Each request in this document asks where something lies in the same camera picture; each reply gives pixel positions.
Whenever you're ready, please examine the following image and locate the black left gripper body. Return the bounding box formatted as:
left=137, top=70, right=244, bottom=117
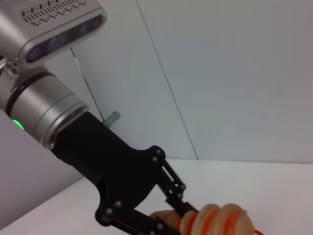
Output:
left=52, top=111, right=165, bottom=226

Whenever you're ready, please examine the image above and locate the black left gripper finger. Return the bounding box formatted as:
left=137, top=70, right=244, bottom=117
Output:
left=107, top=207, right=183, bottom=235
left=157, top=158, right=199, bottom=218

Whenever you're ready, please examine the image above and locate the orange white striped bread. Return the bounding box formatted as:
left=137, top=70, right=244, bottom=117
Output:
left=148, top=203, right=254, bottom=235

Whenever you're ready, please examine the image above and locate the silver cable connector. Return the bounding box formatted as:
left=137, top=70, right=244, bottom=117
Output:
left=102, top=111, right=121, bottom=127

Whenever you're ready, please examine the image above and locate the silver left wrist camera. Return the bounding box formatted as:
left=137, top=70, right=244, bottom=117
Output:
left=0, top=0, right=108, bottom=70

